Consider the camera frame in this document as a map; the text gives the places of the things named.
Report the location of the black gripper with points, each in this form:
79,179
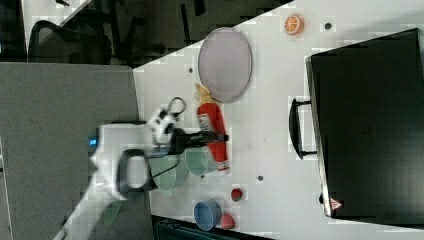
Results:
181,140

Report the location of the red ketchup bottle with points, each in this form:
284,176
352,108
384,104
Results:
210,119

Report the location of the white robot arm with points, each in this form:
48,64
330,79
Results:
121,157

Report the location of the green strainer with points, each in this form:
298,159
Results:
172,170

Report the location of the yellow toy banana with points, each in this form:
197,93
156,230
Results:
203,95

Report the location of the red strawberry toy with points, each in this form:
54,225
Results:
236,194

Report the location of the blue cup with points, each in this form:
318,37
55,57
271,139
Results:
207,214

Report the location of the grey round plate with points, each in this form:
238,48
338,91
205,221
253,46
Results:
225,64

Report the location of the red toy fruit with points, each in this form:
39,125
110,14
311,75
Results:
227,221

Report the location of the green spatula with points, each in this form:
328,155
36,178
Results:
111,212

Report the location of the black office chair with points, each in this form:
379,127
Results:
50,43

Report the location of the orange slice toy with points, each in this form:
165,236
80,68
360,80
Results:
294,24

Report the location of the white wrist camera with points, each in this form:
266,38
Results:
162,124

